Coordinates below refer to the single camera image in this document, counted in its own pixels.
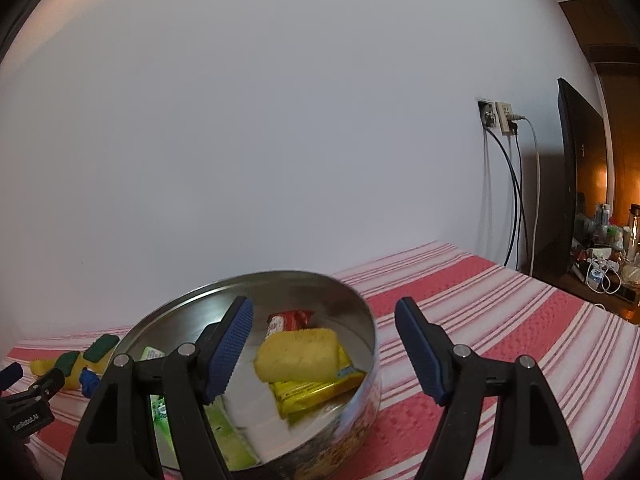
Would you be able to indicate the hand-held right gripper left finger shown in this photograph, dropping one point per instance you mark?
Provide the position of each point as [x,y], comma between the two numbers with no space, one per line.
[230,355]

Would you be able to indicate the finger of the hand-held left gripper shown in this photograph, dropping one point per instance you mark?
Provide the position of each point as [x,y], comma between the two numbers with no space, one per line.
[50,382]
[11,375]

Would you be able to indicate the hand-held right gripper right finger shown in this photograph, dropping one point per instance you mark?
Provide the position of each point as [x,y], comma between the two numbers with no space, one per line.
[422,355]

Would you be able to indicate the red snack packet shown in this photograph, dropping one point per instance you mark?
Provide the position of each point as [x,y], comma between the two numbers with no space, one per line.
[290,319]

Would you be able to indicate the green snack packet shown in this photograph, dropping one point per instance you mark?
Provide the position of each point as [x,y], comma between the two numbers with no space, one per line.
[151,354]
[230,440]

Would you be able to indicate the yellow snack packet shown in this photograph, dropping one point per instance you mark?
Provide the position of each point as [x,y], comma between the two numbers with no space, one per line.
[292,412]
[315,389]

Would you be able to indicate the round metal cookie tin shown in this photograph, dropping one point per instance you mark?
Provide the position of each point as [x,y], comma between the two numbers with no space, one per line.
[320,290]

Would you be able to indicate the crumpled blue cloth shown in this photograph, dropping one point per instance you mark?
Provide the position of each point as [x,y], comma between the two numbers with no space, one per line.
[89,382]

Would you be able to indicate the red white striped cloth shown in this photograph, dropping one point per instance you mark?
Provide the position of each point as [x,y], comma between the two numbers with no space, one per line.
[500,320]

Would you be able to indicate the cluster of small bottles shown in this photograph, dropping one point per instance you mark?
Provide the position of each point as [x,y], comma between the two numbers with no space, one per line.
[605,225]

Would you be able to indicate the black monitor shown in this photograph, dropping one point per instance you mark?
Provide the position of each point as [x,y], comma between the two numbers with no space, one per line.
[580,170]

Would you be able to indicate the wooden cabinet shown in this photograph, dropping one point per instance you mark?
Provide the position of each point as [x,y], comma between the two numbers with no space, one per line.
[620,110]

